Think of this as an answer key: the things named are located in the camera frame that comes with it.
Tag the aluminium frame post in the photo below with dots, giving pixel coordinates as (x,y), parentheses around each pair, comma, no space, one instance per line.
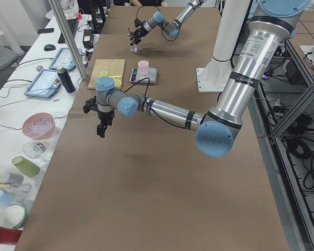
(66,31)

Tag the black computer mouse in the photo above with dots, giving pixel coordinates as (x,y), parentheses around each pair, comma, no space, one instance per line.
(49,47)

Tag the yellow plastic knife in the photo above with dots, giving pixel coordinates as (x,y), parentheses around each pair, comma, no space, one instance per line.
(116,76)

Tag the green cup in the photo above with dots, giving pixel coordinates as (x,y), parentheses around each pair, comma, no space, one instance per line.
(25,166)

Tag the lemon slice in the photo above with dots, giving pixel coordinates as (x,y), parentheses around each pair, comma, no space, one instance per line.
(104,73)
(118,83)

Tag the wine glass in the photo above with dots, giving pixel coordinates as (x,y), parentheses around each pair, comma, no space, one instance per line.
(36,150)

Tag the pink bowl with ice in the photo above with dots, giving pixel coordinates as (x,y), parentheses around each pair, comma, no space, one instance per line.
(39,126)

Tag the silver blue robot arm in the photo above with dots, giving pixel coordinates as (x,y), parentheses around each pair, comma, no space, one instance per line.
(216,130)
(169,29)

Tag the bamboo cutting board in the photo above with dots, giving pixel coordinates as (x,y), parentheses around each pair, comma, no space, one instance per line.
(113,66)

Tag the glass sauce bottle metal spout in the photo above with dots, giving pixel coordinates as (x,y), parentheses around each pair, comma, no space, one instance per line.
(132,48)

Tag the black water bottle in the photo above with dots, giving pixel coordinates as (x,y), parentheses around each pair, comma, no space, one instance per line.
(65,79)

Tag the pink plastic cup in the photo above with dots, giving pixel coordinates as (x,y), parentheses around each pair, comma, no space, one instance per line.
(143,67)

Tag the black phone on desk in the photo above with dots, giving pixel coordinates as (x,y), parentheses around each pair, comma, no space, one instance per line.
(45,30)

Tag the teach pendant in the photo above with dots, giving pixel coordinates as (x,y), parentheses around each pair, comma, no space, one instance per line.
(63,58)
(45,85)

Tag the white green rim bowl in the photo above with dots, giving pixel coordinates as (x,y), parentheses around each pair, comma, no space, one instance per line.
(14,216)

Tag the teach pendant near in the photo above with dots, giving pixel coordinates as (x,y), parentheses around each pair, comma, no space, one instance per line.
(45,85)

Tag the teach pendant far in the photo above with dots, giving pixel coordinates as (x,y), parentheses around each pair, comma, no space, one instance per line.
(63,58)

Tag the beige round puck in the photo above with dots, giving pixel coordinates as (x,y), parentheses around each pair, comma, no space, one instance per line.
(39,68)

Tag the light blue cup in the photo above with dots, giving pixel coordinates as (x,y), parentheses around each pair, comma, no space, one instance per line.
(6,199)

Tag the silver kitchen scale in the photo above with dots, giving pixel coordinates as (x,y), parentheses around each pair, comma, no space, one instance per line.
(136,76)

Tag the red cylinder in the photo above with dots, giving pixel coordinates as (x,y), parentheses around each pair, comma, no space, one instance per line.
(9,236)

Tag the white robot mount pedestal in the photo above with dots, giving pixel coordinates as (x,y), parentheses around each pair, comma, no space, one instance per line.
(214,76)

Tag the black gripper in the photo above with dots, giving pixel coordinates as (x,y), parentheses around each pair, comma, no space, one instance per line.
(104,117)
(139,34)

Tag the grey cup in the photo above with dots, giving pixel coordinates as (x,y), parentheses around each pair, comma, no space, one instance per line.
(13,179)

